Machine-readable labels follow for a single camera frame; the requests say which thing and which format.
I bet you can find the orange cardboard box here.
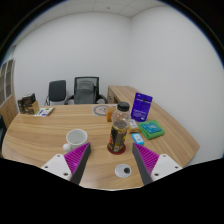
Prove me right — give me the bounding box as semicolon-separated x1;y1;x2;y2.
105;105;118;123

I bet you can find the grey mesh office chair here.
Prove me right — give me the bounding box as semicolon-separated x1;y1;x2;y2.
64;76;108;105

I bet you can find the small pale yellow box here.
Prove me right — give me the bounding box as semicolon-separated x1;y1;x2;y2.
128;119;140;134

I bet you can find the white printed booklet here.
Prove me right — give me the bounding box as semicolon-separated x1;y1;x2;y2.
33;107;55;118

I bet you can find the round grey patterned disc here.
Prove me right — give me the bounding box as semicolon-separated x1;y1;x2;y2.
92;104;109;117

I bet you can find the wooden cabinet with glass doors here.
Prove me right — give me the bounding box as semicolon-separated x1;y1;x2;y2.
0;58;18;129

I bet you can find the flat round red coaster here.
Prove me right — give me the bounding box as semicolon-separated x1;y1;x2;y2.
106;142;127;156

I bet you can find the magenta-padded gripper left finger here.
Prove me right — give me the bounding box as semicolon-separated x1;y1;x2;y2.
40;142;92;185

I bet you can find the black leather sofa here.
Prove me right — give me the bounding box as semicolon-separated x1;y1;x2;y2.
0;114;7;158

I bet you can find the small blue box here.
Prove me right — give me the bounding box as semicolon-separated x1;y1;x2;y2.
131;132;145;146

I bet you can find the wooden side desk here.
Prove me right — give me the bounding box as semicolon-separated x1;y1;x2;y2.
107;85;138;104

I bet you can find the white ceramic mug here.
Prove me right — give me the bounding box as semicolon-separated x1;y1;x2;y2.
62;128;89;154

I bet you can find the small dark brown box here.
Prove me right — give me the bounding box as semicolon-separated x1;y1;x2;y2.
17;98;25;115

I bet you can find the clear bottle with black cap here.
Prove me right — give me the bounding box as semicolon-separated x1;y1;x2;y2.
106;101;132;154

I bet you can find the black office chair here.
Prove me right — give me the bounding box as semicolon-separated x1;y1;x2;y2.
44;79;68;106

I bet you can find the purple standing sign card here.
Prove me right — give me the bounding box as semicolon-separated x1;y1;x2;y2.
130;92;154;123

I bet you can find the small white disc black dot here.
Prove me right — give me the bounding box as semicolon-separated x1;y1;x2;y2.
114;163;133;179

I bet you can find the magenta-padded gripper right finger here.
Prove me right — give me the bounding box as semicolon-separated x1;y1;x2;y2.
131;142;184;186

